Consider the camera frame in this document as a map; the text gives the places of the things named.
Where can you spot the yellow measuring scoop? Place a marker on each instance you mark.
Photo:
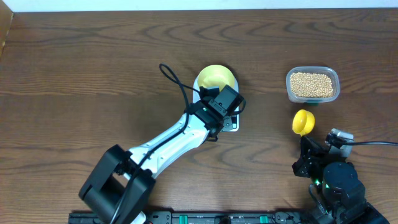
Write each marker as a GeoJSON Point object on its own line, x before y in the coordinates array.
{"type": "Point", "coordinates": [303, 122]}

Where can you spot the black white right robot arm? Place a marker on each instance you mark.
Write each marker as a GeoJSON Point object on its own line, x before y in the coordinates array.
{"type": "Point", "coordinates": [338, 193]}

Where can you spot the black mounting rail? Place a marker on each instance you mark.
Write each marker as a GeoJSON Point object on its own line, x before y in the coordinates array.
{"type": "Point", "coordinates": [167, 217]}

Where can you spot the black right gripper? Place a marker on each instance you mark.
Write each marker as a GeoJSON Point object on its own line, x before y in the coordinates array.
{"type": "Point", "coordinates": [308, 156]}

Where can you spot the clear plastic container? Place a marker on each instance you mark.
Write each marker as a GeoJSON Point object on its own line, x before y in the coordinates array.
{"type": "Point", "coordinates": [314, 69]}

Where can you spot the pale yellow bowl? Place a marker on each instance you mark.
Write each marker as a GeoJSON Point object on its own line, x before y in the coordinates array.
{"type": "Point", "coordinates": [216, 76]}

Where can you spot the white digital kitchen scale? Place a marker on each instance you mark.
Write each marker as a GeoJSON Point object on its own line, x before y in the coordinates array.
{"type": "Point", "coordinates": [196, 98]}

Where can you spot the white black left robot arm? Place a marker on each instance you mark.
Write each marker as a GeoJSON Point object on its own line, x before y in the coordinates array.
{"type": "Point", "coordinates": [118, 188]}

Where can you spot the soybeans pile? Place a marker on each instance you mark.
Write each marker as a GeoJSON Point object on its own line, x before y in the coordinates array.
{"type": "Point", "coordinates": [311, 85]}

